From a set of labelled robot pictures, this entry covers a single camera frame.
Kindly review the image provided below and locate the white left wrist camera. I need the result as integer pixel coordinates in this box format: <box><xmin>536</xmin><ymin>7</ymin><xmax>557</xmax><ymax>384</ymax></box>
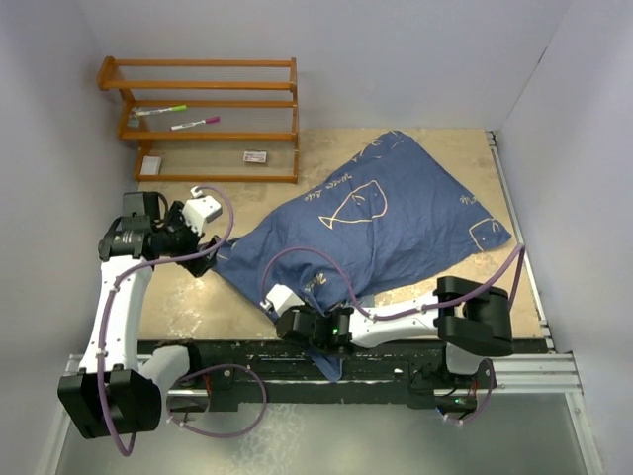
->
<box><xmin>181</xmin><ymin>186</ymin><xmax>223</xmax><ymax>237</ymax></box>

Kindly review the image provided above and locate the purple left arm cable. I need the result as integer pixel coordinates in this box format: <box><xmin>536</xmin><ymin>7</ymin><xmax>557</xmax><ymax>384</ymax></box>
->
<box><xmin>96</xmin><ymin>184</ymin><xmax>237</xmax><ymax>457</ymax></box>

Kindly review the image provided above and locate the pink capped marker pen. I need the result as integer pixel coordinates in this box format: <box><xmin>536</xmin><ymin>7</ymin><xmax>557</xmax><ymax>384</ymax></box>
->
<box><xmin>169</xmin><ymin>116</ymin><xmax>221</xmax><ymax>132</ymax></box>

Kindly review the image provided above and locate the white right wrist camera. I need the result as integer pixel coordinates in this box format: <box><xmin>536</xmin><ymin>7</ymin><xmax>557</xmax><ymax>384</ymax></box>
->
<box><xmin>260</xmin><ymin>284</ymin><xmax>304</xmax><ymax>317</ymax></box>

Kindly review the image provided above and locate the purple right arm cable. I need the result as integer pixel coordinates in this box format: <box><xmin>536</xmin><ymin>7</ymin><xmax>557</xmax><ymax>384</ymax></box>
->
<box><xmin>260</xmin><ymin>242</ymin><xmax>526</xmax><ymax>322</ymax></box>

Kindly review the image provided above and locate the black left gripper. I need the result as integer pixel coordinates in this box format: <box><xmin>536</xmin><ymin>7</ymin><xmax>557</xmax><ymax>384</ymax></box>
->
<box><xmin>152</xmin><ymin>202</ymin><xmax>221</xmax><ymax>277</ymax></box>

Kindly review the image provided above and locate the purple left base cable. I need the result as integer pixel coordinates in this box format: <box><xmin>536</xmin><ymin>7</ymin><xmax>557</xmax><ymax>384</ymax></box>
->
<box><xmin>165</xmin><ymin>363</ymin><xmax>269</xmax><ymax>439</ymax></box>

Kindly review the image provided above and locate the aluminium table edge rail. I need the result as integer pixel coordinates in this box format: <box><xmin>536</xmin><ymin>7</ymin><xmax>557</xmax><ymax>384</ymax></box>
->
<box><xmin>484</xmin><ymin>129</ymin><xmax>585</xmax><ymax>395</ymax></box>

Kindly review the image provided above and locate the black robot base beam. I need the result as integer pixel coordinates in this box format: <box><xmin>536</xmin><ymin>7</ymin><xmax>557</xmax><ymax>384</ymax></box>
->
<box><xmin>133</xmin><ymin>337</ymin><xmax>550</xmax><ymax>412</ymax></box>

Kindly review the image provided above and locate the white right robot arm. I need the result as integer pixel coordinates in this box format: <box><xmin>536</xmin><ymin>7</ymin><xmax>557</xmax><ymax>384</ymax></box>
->
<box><xmin>264</xmin><ymin>276</ymin><xmax>516</xmax><ymax>387</ymax></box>

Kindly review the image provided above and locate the blue pillowcase with yellow drawings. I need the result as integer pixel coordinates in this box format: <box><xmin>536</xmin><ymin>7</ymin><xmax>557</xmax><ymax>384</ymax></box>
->
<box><xmin>213</xmin><ymin>130</ymin><xmax>513</xmax><ymax>383</ymax></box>

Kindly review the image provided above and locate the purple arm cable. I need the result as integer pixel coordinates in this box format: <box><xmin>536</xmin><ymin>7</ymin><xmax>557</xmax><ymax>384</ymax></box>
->
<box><xmin>96</xmin><ymin>184</ymin><xmax>237</xmax><ymax>457</ymax></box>
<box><xmin>260</xmin><ymin>242</ymin><xmax>526</xmax><ymax>322</ymax></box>

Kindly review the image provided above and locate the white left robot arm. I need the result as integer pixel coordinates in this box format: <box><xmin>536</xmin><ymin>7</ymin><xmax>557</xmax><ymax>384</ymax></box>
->
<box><xmin>57</xmin><ymin>185</ymin><xmax>230</xmax><ymax>443</ymax></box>

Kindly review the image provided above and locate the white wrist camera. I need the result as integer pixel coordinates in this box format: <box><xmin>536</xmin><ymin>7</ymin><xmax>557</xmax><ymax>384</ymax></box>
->
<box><xmin>260</xmin><ymin>284</ymin><xmax>304</xmax><ymax>317</ymax></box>
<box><xmin>181</xmin><ymin>186</ymin><xmax>223</xmax><ymax>237</ymax></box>

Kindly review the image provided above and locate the small white box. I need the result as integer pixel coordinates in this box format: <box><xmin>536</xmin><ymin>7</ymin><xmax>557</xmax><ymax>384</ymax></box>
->
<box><xmin>139</xmin><ymin>155</ymin><xmax>162</xmax><ymax>176</ymax></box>

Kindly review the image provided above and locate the orange wooden shelf rack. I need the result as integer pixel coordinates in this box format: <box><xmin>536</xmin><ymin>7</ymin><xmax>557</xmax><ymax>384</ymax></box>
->
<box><xmin>97</xmin><ymin>55</ymin><xmax>300</xmax><ymax>184</ymax></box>

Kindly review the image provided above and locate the green capped marker pen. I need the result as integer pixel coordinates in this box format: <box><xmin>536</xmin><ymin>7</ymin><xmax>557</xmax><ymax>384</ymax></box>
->
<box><xmin>133</xmin><ymin>105</ymin><xmax>188</xmax><ymax>117</ymax></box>

